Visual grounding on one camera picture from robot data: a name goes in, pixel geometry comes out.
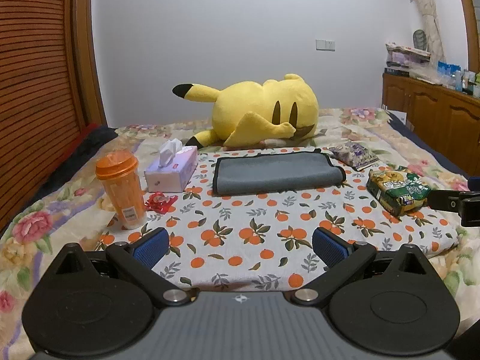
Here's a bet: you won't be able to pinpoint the red candy wrapper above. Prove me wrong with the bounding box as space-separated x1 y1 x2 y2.
145 192 178 215

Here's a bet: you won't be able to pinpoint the stack of books and papers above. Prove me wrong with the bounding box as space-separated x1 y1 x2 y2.
385 29 431 77

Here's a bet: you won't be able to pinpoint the purple and grey towel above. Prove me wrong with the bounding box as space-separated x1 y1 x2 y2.
212 149 347 196

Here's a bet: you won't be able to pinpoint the orange-print white cloth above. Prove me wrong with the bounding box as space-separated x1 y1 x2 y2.
97 154 457 291

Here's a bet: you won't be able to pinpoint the items on cabinet top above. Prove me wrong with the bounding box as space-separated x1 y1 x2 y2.
437 61 480 98

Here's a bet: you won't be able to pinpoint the white wall switch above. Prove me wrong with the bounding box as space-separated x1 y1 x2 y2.
316 39 336 51

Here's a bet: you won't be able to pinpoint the pink tissue box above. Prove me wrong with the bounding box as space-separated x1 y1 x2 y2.
144 139 198 194

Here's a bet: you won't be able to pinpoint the wooden sideboard cabinet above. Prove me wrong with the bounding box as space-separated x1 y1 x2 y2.
382 73 479 176

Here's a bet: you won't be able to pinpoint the beige curtain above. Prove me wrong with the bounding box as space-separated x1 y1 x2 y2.
415 0 445 66

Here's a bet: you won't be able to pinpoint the yellow Pikachu plush toy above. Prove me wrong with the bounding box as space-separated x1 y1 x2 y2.
172 73 319 148

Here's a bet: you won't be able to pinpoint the green instant noodle pack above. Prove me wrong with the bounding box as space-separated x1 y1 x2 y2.
366 170 431 217

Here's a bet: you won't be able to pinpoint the purple snack packet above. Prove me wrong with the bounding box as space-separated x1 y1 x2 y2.
329 141 379 172

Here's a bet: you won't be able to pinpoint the wooden louvered door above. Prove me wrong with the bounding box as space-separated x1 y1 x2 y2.
1 0 107 227

